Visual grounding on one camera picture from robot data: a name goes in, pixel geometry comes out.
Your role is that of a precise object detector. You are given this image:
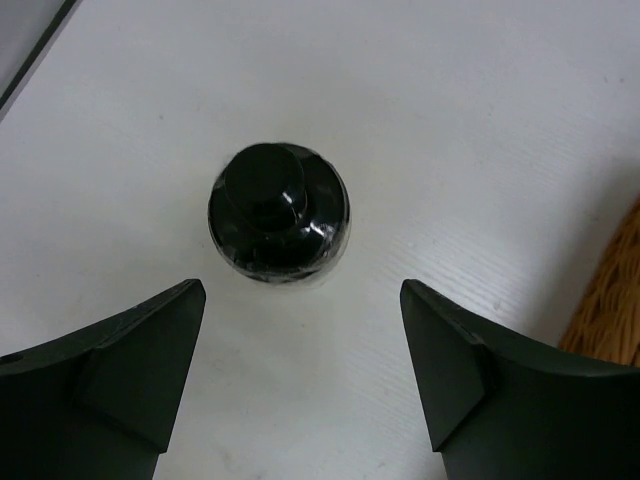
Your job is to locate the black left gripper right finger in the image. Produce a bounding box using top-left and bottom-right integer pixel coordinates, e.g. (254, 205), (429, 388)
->
(400, 279), (639, 479)

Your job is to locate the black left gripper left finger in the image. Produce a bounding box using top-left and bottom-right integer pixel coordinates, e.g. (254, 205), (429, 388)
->
(1, 279), (206, 479)

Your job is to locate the small black knob shaker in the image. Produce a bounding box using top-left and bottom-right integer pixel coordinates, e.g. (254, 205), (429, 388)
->
(207, 142), (351, 285)

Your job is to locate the brown wicker divided basket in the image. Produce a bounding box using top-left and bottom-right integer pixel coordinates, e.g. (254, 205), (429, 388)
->
(559, 203), (640, 367)

